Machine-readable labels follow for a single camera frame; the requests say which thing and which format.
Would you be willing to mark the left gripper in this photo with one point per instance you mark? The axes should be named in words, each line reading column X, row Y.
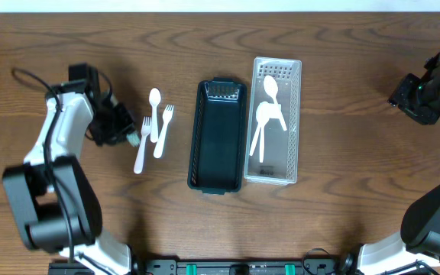
column 126, row 126

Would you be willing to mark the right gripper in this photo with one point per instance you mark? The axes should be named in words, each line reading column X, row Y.
column 402, row 95

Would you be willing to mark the pale blue plastic fork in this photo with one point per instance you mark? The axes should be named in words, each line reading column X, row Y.
column 133, row 139

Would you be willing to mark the white plastic fork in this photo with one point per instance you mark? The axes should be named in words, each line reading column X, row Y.
column 145, row 131
column 167, row 116

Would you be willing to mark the white plastic spoon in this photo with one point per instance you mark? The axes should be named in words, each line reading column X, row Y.
column 154, row 100

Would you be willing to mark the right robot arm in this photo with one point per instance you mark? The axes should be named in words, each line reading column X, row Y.
column 415, row 248

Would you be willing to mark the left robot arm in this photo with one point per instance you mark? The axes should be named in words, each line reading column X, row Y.
column 53, row 204

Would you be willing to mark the black plastic basket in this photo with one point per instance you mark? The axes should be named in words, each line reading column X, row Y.
column 217, row 148

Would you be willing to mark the clear plastic basket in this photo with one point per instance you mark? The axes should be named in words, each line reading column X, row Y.
column 281, row 147

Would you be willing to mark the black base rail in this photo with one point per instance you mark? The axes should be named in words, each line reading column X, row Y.
column 307, row 265

